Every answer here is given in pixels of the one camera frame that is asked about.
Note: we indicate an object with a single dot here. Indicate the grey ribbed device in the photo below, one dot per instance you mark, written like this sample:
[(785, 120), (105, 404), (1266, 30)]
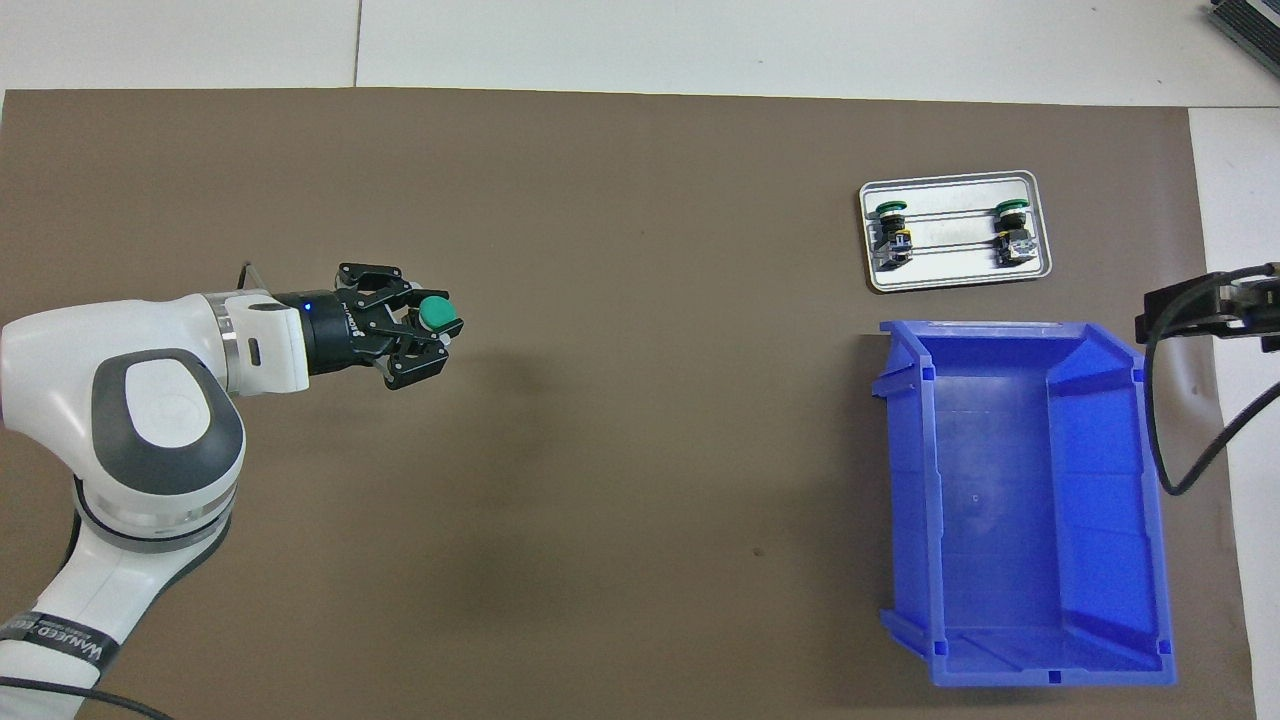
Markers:
[(1250, 25)]

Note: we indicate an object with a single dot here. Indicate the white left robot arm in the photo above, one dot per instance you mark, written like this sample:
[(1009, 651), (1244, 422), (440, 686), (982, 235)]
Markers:
[(60, 370)]

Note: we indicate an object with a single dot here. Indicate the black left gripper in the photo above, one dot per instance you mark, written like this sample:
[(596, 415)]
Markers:
[(335, 330)]

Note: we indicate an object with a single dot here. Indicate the blue plastic storage bin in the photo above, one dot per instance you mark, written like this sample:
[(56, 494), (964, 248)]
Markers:
[(1010, 500)]

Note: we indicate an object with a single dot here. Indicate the brown table mat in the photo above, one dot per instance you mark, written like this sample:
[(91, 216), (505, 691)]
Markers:
[(650, 450)]

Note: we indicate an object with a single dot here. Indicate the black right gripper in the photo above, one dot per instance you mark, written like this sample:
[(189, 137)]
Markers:
[(1258, 315)]

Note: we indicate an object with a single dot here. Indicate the grey metal tray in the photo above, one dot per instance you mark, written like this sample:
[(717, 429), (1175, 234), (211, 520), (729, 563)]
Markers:
[(955, 278)]

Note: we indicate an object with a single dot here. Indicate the green push button switch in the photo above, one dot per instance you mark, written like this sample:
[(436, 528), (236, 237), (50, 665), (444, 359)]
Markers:
[(891, 240), (438, 313), (1013, 240)]

